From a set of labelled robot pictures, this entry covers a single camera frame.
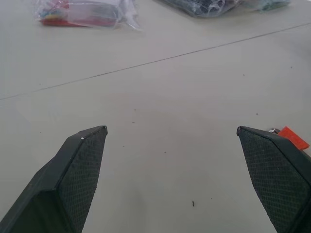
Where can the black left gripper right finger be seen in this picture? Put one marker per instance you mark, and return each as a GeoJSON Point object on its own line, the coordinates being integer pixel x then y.
{"type": "Point", "coordinates": [274, 174]}

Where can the red rectangular block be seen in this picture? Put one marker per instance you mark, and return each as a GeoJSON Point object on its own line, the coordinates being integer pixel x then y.
{"type": "Point", "coordinates": [294, 138]}

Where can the clear bag with teal item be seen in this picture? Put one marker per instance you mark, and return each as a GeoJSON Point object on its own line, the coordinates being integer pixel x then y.
{"type": "Point", "coordinates": [269, 4]}

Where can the clear bag with red items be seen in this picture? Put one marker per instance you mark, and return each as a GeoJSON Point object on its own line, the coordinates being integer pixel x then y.
{"type": "Point", "coordinates": [82, 13]}

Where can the clear bag with dark items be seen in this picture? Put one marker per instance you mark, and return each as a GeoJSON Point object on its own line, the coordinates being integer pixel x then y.
{"type": "Point", "coordinates": [206, 6]}

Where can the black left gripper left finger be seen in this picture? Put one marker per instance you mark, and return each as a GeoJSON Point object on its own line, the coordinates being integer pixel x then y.
{"type": "Point", "coordinates": [70, 179]}

